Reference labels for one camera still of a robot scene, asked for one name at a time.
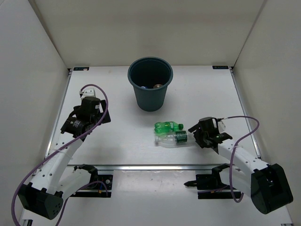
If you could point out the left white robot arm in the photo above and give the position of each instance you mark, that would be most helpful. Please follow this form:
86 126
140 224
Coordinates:
45 194

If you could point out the green soda bottle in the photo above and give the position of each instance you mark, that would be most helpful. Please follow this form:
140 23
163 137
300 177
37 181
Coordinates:
168 126

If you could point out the green label clear bottle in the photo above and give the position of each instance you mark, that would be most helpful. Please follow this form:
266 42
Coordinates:
175 139

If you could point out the black table label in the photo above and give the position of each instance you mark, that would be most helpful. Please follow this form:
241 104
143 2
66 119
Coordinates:
220 67
80 68

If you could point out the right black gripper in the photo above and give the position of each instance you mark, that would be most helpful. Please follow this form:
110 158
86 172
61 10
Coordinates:
201 142

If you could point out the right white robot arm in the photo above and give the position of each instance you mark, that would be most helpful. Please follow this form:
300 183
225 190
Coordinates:
245 174

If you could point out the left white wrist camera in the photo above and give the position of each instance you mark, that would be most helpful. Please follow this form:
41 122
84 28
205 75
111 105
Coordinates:
87 92

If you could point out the aluminium table rail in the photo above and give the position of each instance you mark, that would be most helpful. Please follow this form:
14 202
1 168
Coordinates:
161 167

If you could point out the dark green plastic bin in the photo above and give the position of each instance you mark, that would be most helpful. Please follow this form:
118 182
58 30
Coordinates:
149 71

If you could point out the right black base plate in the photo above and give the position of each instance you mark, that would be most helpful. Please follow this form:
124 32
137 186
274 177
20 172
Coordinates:
210 189

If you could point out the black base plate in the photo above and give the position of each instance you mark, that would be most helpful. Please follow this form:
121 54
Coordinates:
97 190
210 189

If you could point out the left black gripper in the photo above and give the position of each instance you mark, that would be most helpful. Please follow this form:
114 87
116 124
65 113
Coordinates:
103 103

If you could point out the left black table label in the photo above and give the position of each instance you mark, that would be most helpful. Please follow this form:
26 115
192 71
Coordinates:
80 68

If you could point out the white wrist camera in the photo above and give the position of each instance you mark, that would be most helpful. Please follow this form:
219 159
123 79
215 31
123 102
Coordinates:
221 126
87 92

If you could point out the orange juice bottle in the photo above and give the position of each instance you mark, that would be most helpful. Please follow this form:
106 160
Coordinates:
157 86

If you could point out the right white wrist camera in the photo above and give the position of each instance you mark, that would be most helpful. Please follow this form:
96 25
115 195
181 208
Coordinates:
221 126

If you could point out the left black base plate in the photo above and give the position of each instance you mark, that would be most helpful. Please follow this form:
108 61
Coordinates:
97 190

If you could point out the right black table label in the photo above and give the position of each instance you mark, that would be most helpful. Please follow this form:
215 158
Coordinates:
220 67

